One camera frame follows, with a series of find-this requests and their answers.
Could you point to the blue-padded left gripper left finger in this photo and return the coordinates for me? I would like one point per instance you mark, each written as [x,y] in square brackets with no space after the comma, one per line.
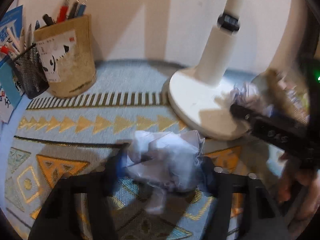
[74,196]

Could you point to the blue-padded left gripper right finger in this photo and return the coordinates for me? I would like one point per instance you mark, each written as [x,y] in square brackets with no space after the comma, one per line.
[242,206]

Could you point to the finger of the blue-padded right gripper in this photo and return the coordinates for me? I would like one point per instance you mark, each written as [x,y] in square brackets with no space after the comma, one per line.
[280,131]

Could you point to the large paper ball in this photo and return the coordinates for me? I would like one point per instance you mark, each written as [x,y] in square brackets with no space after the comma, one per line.
[248,96]

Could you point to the person's right hand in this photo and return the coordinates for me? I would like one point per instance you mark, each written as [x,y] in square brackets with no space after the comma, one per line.
[293,173]

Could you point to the woven wicker basket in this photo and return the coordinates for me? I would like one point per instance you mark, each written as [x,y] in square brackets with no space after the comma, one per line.
[288,97]

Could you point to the blue patterned table mat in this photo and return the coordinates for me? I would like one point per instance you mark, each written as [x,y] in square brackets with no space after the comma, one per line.
[77,135]

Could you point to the lower crumpled paper ball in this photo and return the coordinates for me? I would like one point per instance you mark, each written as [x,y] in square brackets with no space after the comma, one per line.
[166,161]

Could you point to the white desk lamp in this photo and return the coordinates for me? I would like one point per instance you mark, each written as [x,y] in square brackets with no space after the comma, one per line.
[199,95]

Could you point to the black mesh pen cup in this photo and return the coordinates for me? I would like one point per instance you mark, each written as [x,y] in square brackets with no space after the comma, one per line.
[29,71]

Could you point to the teal card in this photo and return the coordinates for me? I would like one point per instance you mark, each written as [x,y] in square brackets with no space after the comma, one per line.
[10,84]

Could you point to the tan cylindrical pen holder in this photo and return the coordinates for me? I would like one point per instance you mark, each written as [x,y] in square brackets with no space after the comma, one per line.
[66,56]

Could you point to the black marker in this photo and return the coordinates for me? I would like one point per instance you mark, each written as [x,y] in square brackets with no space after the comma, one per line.
[48,20]

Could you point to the blue printed booklet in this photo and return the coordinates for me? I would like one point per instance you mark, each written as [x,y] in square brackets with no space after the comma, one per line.
[11,26]

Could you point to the black pen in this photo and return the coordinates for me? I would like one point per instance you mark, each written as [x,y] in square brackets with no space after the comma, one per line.
[73,10]

